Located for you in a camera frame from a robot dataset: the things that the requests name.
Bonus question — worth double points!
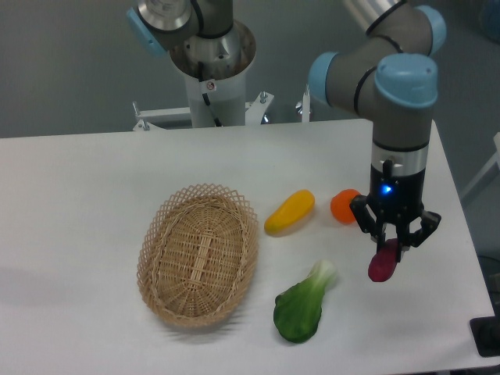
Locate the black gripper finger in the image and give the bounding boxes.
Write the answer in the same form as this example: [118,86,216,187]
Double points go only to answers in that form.
[396,209,441,262]
[349,195,386,254]

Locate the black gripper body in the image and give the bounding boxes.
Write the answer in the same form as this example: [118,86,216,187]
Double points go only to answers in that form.
[369,166,425,234]

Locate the purple sweet potato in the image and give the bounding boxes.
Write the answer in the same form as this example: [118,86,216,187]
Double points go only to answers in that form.
[368,238,398,282]

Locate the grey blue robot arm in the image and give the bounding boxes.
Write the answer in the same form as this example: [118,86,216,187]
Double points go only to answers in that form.
[127,1,446,261]

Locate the orange tangerine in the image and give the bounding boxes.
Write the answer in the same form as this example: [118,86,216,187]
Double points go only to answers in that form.
[330,189,360,225]

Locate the yellow mango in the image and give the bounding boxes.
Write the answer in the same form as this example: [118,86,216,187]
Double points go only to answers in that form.
[264,189,316,236]

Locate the green bok choy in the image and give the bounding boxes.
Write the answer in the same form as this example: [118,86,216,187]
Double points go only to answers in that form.
[273,260,338,344]

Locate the black device at table edge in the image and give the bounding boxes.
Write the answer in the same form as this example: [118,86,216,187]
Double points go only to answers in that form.
[470,316,499,358]

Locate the woven wicker basket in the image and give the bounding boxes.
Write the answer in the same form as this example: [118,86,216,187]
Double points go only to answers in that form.
[137,184,259,328]

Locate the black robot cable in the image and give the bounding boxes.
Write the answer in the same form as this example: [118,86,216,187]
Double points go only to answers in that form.
[197,61,223,128]

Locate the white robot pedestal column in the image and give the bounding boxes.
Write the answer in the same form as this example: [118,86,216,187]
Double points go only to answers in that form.
[170,20,256,111]

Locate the white metal base frame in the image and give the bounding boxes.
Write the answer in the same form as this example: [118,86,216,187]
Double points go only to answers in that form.
[131,83,316,132]

